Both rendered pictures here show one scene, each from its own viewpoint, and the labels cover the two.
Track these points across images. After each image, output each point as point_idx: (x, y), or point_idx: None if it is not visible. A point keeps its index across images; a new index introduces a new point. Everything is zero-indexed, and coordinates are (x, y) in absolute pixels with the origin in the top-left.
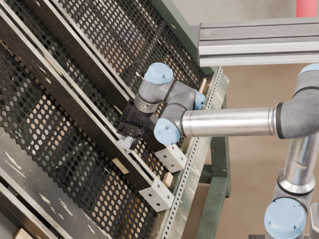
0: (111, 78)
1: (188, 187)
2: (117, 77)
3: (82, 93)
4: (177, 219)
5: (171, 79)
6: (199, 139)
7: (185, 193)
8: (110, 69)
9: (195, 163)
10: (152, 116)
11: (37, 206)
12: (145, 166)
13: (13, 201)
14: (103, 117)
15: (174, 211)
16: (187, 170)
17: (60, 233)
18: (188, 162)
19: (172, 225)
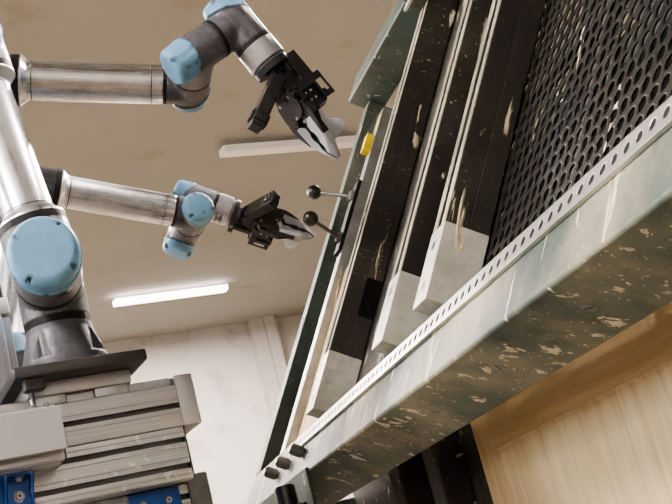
0: (487, 28)
1: (408, 368)
2: (492, 26)
3: (458, 48)
4: (374, 396)
5: (205, 19)
6: (474, 290)
7: (401, 371)
8: (497, 6)
9: (441, 339)
10: (265, 86)
11: (374, 187)
12: (407, 238)
13: (376, 167)
14: (443, 105)
15: (378, 373)
16: (423, 331)
17: (359, 237)
18: (433, 316)
19: (366, 387)
